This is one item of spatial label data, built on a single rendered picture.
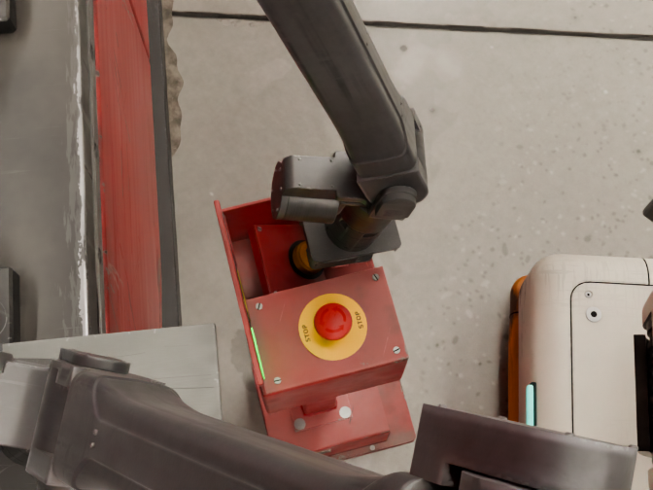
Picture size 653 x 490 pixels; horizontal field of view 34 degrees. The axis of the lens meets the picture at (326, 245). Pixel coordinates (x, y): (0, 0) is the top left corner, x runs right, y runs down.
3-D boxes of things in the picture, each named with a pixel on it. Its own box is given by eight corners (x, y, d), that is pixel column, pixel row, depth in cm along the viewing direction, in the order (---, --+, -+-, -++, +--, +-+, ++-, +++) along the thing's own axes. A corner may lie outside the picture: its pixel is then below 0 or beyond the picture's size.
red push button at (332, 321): (356, 341, 111) (357, 333, 107) (319, 350, 110) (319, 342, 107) (346, 305, 112) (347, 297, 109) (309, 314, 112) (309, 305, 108)
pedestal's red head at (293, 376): (402, 380, 121) (415, 345, 104) (267, 414, 120) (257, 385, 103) (357, 221, 127) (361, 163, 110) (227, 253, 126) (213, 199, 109)
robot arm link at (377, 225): (411, 216, 101) (409, 161, 103) (342, 210, 100) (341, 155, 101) (390, 239, 107) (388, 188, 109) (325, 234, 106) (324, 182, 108)
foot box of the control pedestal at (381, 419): (417, 440, 184) (423, 431, 173) (278, 477, 182) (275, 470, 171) (386, 332, 190) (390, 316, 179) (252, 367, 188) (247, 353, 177)
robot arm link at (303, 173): (423, 199, 95) (416, 118, 99) (298, 189, 92) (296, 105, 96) (384, 254, 105) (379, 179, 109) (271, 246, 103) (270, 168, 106)
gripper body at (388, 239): (294, 210, 113) (310, 185, 106) (382, 197, 116) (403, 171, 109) (308, 267, 111) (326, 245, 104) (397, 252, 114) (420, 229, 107)
